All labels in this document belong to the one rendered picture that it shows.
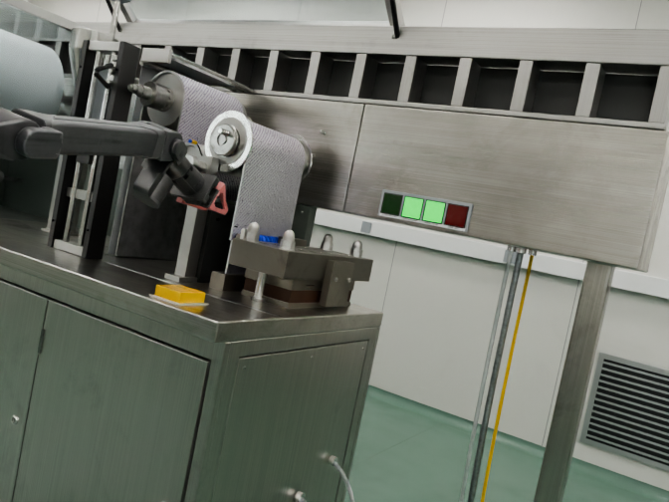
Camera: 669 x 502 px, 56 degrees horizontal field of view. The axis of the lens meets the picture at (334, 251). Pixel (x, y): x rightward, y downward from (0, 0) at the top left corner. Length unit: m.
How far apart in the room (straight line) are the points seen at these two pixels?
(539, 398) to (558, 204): 2.54
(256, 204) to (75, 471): 0.71
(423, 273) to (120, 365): 2.99
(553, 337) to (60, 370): 2.96
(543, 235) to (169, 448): 0.92
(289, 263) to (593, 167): 0.71
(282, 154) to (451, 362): 2.69
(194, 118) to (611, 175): 1.02
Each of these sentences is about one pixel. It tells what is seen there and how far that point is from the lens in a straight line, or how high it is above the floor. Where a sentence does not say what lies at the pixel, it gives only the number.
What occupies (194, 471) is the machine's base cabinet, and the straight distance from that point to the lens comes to 1.25.
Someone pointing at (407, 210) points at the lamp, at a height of 1.18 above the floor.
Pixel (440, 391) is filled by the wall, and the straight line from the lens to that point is 4.13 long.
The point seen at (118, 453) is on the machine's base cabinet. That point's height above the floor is 0.57.
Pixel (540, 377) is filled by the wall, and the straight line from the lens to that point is 3.93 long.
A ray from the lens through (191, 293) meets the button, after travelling 1.25.
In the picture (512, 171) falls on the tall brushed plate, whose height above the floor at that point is 1.31.
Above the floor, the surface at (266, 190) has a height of 1.15.
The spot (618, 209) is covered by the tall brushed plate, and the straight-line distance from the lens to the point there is 1.49.
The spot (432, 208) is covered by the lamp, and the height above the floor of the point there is 1.19.
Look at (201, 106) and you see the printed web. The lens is 1.72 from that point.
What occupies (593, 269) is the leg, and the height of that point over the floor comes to 1.12.
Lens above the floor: 1.12
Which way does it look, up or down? 3 degrees down
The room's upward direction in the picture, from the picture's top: 11 degrees clockwise
